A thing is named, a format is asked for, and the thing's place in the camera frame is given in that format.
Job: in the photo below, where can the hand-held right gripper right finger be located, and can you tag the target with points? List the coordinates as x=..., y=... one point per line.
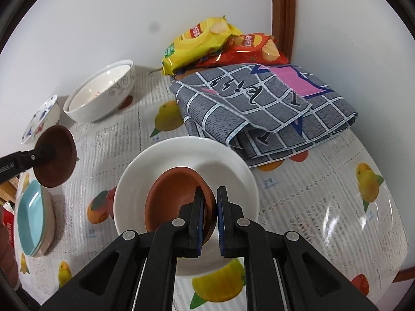
x=223, y=220

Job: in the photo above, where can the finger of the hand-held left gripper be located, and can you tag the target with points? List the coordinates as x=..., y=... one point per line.
x=29, y=160

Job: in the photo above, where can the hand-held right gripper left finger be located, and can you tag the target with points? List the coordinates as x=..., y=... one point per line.
x=198, y=220

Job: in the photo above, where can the brown clay bowl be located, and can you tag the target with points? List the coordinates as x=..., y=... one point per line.
x=171, y=197
x=56, y=158

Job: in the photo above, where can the plain white bowl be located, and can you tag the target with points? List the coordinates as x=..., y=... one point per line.
x=233, y=181

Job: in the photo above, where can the blue plate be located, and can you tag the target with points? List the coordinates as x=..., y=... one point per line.
x=30, y=217

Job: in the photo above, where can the pink plate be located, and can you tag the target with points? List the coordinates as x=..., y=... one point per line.
x=49, y=220

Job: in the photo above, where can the wooden box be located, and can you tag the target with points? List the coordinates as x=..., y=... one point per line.
x=8, y=194

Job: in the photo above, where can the white bowl with blue pattern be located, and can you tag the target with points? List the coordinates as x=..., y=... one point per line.
x=42, y=116

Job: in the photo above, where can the white bowl with grey ornament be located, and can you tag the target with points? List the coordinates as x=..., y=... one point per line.
x=97, y=100

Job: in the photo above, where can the grey checked cloth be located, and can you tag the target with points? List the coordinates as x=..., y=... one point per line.
x=259, y=110

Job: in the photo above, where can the yellow chips bag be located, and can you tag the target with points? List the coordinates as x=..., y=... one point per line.
x=194, y=45

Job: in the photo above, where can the red chips bag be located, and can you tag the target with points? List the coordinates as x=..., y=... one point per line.
x=256, y=47

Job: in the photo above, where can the brown wooden trim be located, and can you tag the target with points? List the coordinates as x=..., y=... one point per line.
x=405, y=274

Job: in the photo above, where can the brown wooden door frame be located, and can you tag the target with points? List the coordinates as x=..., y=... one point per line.
x=282, y=13

